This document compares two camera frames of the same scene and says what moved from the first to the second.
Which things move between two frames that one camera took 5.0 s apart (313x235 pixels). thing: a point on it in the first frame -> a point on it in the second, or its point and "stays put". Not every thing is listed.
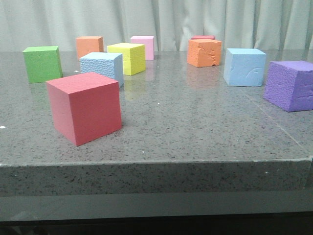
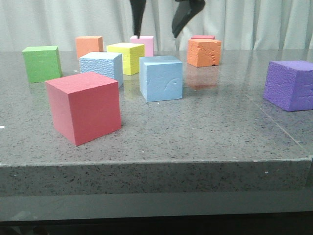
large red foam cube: x=85 y=106 stays put
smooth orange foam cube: x=85 y=45 stays put
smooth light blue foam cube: x=244 y=67 -> x=161 y=78
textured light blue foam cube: x=108 y=64 stays put
